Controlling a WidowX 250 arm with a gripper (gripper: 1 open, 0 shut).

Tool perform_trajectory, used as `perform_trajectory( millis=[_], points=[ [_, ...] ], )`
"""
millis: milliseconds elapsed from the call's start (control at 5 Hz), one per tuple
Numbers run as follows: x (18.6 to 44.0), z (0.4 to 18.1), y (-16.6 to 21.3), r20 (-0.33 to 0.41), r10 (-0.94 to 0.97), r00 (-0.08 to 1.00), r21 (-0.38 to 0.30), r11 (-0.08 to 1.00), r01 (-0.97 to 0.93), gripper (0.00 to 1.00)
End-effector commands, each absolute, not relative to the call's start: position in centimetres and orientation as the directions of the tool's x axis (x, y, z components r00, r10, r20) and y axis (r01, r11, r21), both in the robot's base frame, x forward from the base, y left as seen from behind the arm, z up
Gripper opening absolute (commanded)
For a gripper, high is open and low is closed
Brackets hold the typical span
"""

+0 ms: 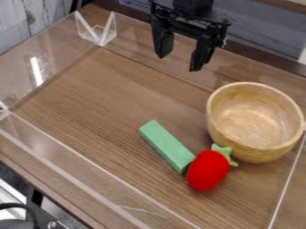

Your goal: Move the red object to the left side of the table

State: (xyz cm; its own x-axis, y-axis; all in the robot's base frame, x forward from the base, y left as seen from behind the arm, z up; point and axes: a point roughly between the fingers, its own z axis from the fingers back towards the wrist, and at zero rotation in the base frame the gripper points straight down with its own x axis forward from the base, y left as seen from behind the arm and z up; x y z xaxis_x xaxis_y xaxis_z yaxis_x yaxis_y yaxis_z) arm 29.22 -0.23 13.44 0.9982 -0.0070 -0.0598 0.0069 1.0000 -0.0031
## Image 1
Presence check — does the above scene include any clear acrylic corner bracket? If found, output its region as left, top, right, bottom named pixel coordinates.
left=74, top=12, right=118, bottom=47

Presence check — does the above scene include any light wooden bowl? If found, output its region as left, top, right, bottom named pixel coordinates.
left=206, top=81, right=305, bottom=164

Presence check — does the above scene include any black table leg clamp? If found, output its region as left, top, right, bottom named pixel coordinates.
left=27, top=190, right=69, bottom=229

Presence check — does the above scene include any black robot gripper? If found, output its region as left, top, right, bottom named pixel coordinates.
left=150, top=0, right=232, bottom=72

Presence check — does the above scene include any black cable on floor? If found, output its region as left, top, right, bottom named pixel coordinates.
left=0, top=202, right=38, bottom=229

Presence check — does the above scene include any red plush strawberry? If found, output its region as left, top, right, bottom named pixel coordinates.
left=188, top=143, right=240, bottom=191

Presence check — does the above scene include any clear acrylic barrier wall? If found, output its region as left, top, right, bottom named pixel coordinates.
left=0, top=103, right=200, bottom=229

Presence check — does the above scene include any green rectangular block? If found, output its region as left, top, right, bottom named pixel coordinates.
left=140, top=120, right=196, bottom=174

